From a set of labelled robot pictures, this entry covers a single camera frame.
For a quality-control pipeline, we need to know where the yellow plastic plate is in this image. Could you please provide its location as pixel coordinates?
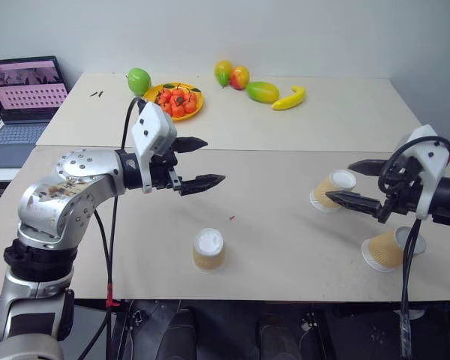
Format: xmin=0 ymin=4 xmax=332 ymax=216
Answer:
xmin=142 ymin=81 xmax=206 ymax=122

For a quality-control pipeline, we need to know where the open grey laptop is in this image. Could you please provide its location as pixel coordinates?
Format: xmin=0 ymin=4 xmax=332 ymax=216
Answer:
xmin=0 ymin=55 xmax=70 ymax=170

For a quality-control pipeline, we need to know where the green yellow toy pear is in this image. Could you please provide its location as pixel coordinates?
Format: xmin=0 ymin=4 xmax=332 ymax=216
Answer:
xmin=214 ymin=59 xmax=234 ymax=89

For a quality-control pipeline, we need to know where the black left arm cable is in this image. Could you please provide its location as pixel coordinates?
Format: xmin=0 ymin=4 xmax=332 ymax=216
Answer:
xmin=104 ymin=96 xmax=144 ymax=360
xmin=76 ymin=208 xmax=116 ymax=360

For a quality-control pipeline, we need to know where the red yellow toy apple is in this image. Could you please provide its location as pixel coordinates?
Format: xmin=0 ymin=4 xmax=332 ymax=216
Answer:
xmin=229 ymin=65 xmax=251 ymax=92

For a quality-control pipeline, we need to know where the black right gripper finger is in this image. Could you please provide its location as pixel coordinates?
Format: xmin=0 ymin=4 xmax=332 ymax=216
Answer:
xmin=325 ymin=190 xmax=384 ymax=218
xmin=347 ymin=158 xmax=390 ymax=178

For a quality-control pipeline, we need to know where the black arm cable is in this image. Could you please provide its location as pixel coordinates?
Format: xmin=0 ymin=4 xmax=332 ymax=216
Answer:
xmin=76 ymin=208 xmax=116 ymax=360
xmin=104 ymin=96 xmax=144 ymax=360
xmin=377 ymin=135 xmax=450 ymax=359

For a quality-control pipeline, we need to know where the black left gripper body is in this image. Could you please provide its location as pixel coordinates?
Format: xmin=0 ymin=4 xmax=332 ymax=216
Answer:
xmin=148 ymin=147 xmax=183 ymax=192

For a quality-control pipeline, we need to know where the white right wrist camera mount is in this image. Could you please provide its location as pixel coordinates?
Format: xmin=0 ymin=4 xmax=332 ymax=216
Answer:
xmin=402 ymin=124 xmax=450 ymax=221

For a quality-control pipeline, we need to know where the green toy apple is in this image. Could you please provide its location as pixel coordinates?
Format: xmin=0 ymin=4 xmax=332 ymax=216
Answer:
xmin=126 ymin=67 xmax=152 ymax=96

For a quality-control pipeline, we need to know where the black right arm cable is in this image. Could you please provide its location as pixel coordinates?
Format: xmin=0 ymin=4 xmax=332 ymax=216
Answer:
xmin=377 ymin=135 xmax=450 ymax=359

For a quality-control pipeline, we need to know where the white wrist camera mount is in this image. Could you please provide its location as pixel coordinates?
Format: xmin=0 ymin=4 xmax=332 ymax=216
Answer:
xmin=130 ymin=100 xmax=179 ymax=194
xmin=402 ymin=124 xmax=450 ymax=221

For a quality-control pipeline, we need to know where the brown paper cup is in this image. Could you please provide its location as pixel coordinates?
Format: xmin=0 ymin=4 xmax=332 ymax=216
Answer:
xmin=361 ymin=226 xmax=428 ymax=273
xmin=308 ymin=169 xmax=358 ymax=215
xmin=192 ymin=227 xmax=227 ymax=274

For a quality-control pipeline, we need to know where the dark rounded shape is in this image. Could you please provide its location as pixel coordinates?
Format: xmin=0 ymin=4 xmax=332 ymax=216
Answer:
xmin=160 ymin=306 xmax=199 ymax=360

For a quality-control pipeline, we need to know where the yellow toy banana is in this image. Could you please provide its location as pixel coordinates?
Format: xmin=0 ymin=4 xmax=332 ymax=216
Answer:
xmin=271 ymin=85 xmax=308 ymax=112

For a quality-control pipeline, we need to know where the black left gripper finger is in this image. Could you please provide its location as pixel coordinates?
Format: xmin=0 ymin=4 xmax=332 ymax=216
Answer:
xmin=178 ymin=173 xmax=227 ymax=197
xmin=172 ymin=136 xmax=209 ymax=155

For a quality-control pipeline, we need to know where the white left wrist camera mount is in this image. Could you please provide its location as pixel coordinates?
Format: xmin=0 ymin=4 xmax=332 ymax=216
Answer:
xmin=130 ymin=100 xmax=179 ymax=194

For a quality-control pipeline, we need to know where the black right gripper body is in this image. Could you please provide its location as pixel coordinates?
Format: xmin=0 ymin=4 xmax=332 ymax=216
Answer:
xmin=376 ymin=154 xmax=425 ymax=225

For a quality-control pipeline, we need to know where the green yellow toy mango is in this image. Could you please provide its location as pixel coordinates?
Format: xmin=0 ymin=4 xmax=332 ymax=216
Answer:
xmin=244 ymin=80 xmax=281 ymax=104

